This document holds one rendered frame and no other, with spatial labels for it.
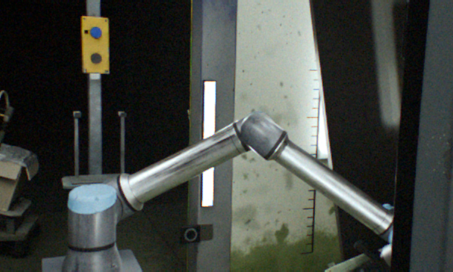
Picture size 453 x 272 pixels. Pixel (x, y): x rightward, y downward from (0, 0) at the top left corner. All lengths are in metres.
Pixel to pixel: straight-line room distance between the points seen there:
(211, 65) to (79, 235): 1.13
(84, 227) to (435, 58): 1.32
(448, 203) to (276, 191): 2.14
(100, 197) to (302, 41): 1.44
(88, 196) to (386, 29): 1.40
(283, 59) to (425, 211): 2.08
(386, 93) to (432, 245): 1.77
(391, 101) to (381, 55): 0.21
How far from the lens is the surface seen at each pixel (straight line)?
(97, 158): 2.58
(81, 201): 1.67
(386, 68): 2.32
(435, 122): 0.57
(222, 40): 2.48
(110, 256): 1.73
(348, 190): 1.66
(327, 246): 2.92
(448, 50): 0.56
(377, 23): 2.29
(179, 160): 1.77
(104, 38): 2.50
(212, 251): 2.62
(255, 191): 2.62
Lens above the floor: 1.30
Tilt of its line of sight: 7 degrees down
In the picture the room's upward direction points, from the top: 2 degrees clockwise
